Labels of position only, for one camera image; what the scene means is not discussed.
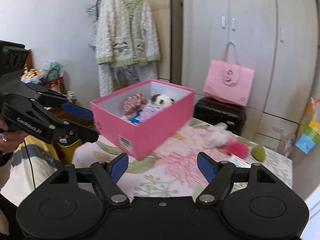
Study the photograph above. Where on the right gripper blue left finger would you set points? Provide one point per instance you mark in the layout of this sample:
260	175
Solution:
118	166

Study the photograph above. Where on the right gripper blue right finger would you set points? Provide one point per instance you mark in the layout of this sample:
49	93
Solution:
207	166

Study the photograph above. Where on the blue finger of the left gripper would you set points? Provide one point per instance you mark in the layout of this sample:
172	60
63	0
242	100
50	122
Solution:
77	111
87	134

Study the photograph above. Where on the white tissue pack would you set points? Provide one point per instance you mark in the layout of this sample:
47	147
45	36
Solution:
238	162

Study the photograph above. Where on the white fluffy mesh puff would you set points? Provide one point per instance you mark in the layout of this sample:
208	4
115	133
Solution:
217	136

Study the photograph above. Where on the pink fluffy pompom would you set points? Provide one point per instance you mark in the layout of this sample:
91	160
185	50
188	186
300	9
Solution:
237	149

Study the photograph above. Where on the green makeup sponge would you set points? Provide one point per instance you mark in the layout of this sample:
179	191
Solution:
258	153

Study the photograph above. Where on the purple plush toy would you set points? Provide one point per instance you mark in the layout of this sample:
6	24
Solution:
149	110

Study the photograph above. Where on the white panda plush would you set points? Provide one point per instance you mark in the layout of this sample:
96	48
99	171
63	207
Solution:
162	100

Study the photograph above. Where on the person's left hand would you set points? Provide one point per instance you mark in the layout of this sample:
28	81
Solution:
7	144

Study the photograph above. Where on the pink storage box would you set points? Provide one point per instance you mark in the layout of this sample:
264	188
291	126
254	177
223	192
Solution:
140	140

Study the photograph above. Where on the black suitcase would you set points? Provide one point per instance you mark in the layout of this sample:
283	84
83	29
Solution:
213	112

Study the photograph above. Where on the pink paper shopping bag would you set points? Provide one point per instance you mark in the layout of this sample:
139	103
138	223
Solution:
229	82

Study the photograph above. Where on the cream knitted cardigan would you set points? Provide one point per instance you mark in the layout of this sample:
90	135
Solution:
126	34

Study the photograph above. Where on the colourful hanging gift bag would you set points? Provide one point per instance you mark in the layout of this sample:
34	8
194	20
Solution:
308	131

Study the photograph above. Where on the grey wardrobe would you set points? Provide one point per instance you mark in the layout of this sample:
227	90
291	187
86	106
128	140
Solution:
278	39

